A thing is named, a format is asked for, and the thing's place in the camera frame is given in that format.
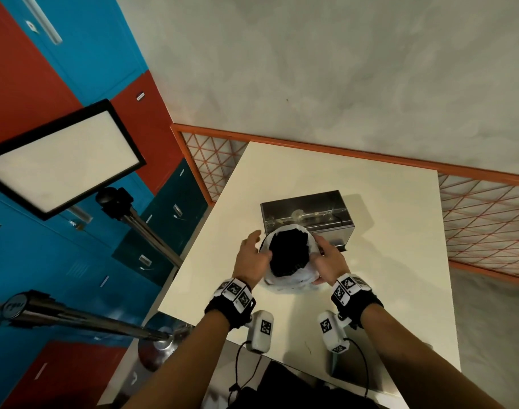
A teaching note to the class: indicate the person's right hand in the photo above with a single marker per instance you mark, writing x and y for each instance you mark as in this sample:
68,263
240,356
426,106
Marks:
333,264

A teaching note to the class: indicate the person's left hand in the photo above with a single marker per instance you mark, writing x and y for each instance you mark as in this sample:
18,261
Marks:
247,264

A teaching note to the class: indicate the person's left fingers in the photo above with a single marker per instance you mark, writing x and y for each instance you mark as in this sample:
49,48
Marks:
252,239

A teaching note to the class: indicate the person's right fingers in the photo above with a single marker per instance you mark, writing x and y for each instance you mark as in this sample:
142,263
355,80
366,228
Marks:
322,244

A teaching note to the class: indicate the white plastic bag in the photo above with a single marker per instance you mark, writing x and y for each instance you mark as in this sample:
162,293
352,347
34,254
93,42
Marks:
291,281

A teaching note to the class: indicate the person's left forearm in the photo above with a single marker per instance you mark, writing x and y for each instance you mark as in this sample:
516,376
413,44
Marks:
178,366

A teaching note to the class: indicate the person's right forearm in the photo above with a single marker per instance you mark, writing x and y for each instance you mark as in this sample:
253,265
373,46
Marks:
417,362

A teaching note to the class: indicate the black contents of bag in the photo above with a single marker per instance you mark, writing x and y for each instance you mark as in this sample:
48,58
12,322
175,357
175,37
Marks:
289,251

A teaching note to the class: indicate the stainless steel box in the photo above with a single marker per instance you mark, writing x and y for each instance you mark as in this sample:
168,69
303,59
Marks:
315,208

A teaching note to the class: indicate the metal light stand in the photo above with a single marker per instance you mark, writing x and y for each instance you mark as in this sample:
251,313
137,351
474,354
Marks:
151,234

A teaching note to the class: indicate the person's black clothing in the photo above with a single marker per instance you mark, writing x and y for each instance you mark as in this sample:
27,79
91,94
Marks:
285,389

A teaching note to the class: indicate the orange mesh railing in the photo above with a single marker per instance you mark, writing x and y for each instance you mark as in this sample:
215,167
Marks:
481,212

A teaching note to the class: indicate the black framed light panel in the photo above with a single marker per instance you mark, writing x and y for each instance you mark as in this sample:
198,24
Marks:
59,159

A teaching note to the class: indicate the blue and red lockers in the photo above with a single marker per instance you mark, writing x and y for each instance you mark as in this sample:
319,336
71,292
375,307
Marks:
76,51

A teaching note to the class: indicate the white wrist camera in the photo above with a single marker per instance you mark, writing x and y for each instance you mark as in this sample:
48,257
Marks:
331,332
260,332

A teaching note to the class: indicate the chrome stanchion post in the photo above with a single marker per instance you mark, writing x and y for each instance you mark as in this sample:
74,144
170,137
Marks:
84,321

